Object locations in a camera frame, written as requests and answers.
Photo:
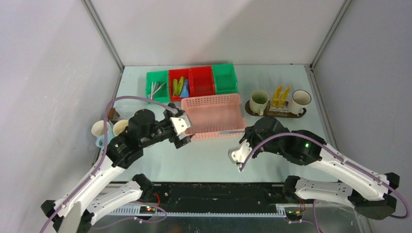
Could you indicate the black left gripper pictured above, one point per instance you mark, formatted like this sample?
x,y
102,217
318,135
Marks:
x,y
179,142

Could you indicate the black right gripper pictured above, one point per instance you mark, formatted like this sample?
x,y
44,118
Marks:
x,y
249,133

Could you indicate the light green mug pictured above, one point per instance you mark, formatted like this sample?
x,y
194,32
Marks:
x,y
258,101

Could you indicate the white mug dark rim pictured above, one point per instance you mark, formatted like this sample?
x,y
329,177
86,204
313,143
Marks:
x,y
299,101

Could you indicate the white toothbrush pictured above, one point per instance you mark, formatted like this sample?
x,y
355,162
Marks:
x,y
155,87

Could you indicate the cream mug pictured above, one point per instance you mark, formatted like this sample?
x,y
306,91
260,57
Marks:
x,y
120,126

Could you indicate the brown wooden toothbrush holder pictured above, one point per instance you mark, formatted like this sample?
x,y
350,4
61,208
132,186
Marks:
x,y
113,116

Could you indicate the white mug blue handle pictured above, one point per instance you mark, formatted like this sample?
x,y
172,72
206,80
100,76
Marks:
x,y
98,131

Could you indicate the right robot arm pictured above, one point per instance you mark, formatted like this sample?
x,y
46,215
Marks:
x,y
369,193

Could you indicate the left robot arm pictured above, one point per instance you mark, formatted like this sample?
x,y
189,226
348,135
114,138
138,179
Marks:
x,y
81,207

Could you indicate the brown wooden oval tray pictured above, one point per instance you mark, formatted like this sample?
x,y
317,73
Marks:
x,y
265,114

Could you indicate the green toothpaste tube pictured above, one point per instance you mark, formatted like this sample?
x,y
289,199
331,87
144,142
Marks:
x,y
180,84
175,88

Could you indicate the red bin with toothpaste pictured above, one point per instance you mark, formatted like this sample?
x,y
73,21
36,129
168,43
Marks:
x,y
176,74

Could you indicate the pink perforated basket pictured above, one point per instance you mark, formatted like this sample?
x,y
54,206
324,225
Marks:
x,y
210,115

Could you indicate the green bin with toothbrushes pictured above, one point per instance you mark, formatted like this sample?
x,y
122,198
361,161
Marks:
x,y
158,76

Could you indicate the green bin far right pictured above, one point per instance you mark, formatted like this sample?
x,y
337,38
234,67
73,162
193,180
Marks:
x,y
225,79

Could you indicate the red bin with holder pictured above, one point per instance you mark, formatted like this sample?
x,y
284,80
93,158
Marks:
x,y
201,81

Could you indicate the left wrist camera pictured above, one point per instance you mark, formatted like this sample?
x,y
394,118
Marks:
x,y
179,120

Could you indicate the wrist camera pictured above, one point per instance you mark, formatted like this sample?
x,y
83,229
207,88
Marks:
x,y
179,120
239,154

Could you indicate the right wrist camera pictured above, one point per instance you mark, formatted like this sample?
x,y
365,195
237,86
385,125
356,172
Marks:
x,y
239,154

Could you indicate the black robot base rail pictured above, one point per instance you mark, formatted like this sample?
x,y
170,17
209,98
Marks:
x,y
217,198

